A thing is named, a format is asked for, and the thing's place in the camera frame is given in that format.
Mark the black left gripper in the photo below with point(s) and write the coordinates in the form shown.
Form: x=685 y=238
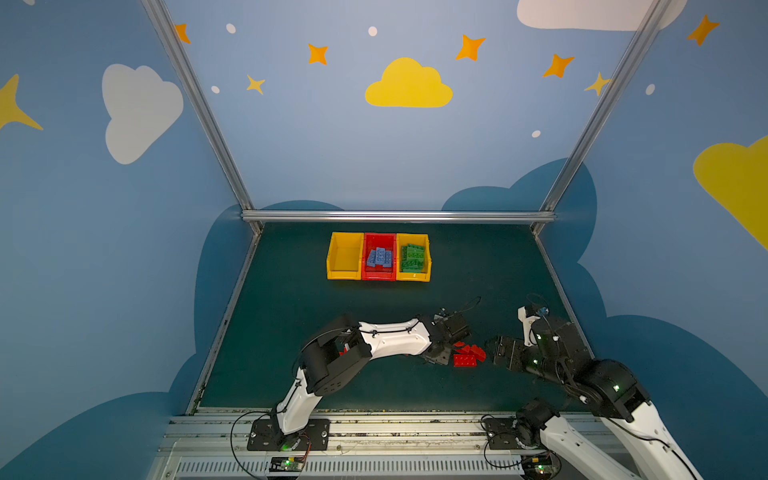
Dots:
x=447 y=343

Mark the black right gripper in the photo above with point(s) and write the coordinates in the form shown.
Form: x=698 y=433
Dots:
x=513 y=352

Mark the green lego brick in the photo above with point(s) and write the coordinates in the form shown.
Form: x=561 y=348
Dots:
x=415 y=265
x=413 y=251

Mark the light blue lego brick corner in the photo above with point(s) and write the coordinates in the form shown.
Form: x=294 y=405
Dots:
x=380 y=256

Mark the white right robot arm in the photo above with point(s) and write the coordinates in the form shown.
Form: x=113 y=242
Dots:
x=552 y=349

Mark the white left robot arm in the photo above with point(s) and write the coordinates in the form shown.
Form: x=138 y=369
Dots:
x=338 y=352

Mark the red lego brick cluster bottom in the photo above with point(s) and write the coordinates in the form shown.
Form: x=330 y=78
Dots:
x=464 y=361

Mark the red lego brick cluster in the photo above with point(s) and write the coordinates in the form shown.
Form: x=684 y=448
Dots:
x=462 y=349
x=464 y=361
x=478 y=353

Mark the red lego brick cluster top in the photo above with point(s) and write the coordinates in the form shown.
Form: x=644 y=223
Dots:
x=462 y=349

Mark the red lego brick cluster right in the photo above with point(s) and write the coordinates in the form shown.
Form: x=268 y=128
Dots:
x=478 y=353

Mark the red storage bin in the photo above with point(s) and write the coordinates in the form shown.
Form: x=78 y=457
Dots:
x=374 y=241

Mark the right controller board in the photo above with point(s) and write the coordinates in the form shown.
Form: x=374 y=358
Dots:
x=538 y=463

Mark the controller board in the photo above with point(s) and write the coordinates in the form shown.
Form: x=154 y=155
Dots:
x=286 y=465
x=538 y=463

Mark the right yellow storage bin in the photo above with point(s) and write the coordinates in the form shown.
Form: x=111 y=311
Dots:
x=418 y=239

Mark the yellow storage bin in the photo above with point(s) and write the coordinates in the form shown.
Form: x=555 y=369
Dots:
x=418 y=239
x=344 y=258

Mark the left yellow storage bin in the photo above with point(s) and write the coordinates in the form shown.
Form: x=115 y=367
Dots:
x=344 y=258

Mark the left controller board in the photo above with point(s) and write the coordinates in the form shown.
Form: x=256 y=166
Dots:
x=286 y=465

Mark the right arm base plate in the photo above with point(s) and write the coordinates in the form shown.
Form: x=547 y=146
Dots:
x=510 y=433

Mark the aluminium frame post right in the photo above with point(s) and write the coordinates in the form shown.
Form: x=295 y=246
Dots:
x=633 y=56

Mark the aluminium frame post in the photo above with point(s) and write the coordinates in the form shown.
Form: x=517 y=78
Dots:
x=161 y=20
x=633 y=56

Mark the aluminium frame rail back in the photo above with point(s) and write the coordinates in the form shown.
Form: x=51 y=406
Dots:
x=440 y=217

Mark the aluminium front rail base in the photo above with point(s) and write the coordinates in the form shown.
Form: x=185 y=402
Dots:
x=356 y=445

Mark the aluminium frame post left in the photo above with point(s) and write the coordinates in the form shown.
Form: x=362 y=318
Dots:
x=161 y=20

